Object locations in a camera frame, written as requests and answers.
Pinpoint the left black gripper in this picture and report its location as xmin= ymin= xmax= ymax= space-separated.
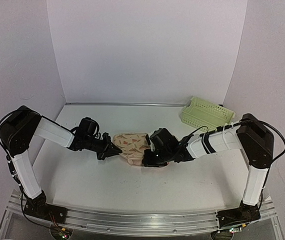
xmin=84 ymin=133 xmax=122 ymax=160

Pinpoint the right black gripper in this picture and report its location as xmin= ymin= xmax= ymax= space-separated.
xmin=143 ymin=148 xmax=173 ymax=168

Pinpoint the floral mesh laundry bag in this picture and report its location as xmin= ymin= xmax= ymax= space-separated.
xmin=112 ymin=132 xmax=154 ymax=159

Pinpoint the pink bra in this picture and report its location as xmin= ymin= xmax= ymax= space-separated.
xmin=126 ymin=157 xmax=169 ymax=168

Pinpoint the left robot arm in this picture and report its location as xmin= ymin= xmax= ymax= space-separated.
xmin=0 ymin=105 xmax=122 ymax=224

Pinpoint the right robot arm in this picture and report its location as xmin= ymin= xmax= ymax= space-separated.
xmin=142 ymin=113 xmax=274 ymax=229

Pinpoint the pale green perforated basket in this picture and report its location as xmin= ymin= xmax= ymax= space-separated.
xmin=180 ymin=96 xmax=236 ymax=131

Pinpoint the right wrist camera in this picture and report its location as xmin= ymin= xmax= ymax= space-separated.
xmin=145 ymin=134 xmax=156 ymax=152

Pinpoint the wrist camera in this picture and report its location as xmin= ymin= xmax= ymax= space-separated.
xmin=102 ymin=132 xmax=111 ymax=142
xmin=145 ymin=134 xmax=156 ymax=152

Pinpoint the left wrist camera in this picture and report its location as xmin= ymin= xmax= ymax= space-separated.
xmin=102 ymin=132 xmax=111 ymax=142

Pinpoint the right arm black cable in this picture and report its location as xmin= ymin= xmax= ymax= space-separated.
xmin=179 ymin=120 xmax=285 ymax=167

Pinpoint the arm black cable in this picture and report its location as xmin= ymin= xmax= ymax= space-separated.
xmin=0 ymin=109 xmax=33 ymax=226
xmin=179 ymin=120 xmax=285 ymax=167

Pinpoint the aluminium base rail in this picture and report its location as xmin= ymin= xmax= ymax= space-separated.
xmin=0 ymin=190 xmax=284 ymax=240

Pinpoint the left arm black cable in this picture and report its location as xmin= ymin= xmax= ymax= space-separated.
xmin=0 ymin=109 xmax=33 ymax=226

